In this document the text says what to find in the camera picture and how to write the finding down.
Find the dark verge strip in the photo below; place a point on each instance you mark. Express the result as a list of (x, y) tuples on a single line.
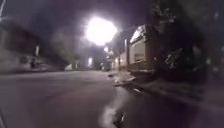
[(180, 89)]

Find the pole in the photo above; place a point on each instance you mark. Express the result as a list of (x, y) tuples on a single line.
[(126, 53)]

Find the dark asphalt road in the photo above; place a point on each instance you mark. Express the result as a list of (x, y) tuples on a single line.
[(56, 100)]

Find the pale building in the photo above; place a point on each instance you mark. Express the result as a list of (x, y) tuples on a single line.
[(141, 48)]

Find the dark tree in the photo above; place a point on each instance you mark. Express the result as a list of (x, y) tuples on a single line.
[(186, 36)]

